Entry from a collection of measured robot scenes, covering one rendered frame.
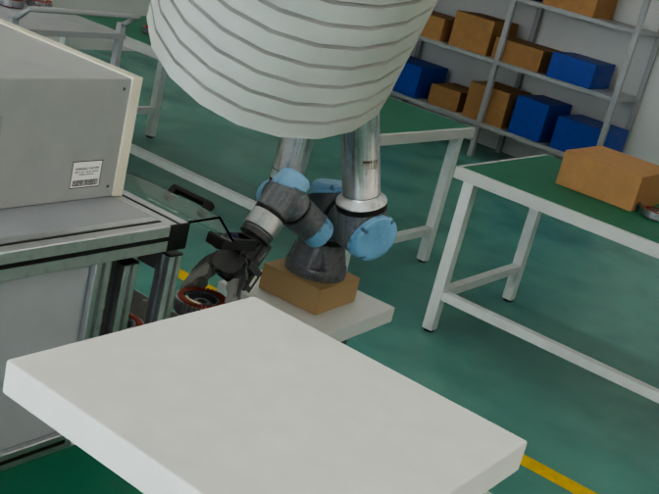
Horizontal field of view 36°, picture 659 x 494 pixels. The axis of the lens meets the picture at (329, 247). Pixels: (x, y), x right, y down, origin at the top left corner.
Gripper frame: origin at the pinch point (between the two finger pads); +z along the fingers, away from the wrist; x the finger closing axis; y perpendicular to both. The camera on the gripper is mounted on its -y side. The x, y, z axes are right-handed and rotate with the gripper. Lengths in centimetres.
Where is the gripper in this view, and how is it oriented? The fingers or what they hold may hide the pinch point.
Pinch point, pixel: (199, 306)
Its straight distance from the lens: 212.4
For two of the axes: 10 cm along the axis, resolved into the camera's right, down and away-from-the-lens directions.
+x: -7.8, -3.7, 5.1
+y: 3.2, 4.6, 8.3
